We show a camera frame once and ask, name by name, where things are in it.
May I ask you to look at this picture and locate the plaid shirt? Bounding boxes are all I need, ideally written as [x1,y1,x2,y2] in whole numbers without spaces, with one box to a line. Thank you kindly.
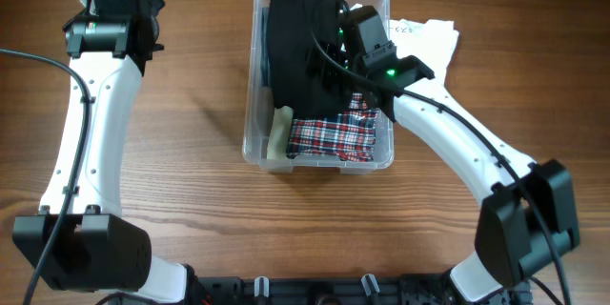
[286,93,379,163]

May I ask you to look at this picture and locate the clear plastic storage container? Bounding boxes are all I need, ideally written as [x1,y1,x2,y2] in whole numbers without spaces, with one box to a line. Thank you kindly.
[242,0,395,175]

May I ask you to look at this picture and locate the white t-shirt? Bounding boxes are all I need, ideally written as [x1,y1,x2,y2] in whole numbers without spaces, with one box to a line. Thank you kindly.
[390,19,459,85]

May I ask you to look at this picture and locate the black garment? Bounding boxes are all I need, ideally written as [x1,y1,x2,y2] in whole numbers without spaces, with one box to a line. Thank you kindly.
[266,0,352,117]

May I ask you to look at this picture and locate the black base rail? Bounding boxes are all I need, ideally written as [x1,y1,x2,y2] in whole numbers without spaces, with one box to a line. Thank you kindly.
[107,274,535,305]

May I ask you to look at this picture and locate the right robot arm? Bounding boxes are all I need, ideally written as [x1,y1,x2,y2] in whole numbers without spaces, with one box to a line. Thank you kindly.
[308,3,580,304]

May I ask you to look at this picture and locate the blue denim jeans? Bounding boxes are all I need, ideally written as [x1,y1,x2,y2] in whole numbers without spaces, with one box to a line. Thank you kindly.
[260,7,271,88]

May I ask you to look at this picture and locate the cream cloth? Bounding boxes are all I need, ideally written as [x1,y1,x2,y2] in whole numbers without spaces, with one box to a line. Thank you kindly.
[267,106,294,160]

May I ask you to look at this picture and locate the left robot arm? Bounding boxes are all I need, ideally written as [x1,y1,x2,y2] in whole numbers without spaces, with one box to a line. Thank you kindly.
[12,0,190,304]

